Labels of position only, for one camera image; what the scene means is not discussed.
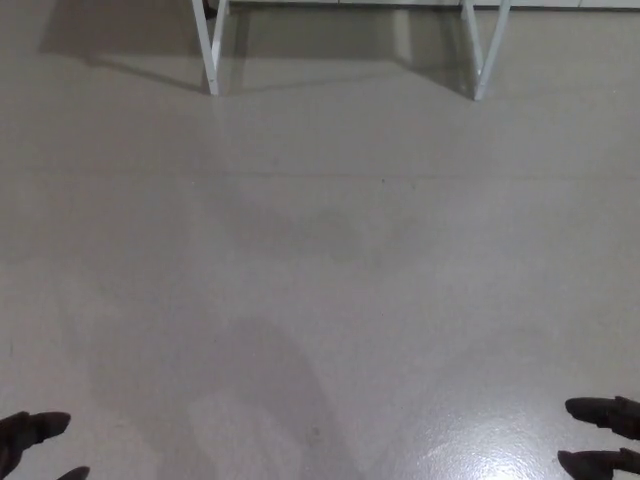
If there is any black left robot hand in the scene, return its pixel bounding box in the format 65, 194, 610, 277
0, 411, 91, 480

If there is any white table with metal frame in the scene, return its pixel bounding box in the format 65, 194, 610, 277
192, 0, 511, 101

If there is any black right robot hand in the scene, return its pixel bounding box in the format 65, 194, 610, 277
557, 395, 640, 480

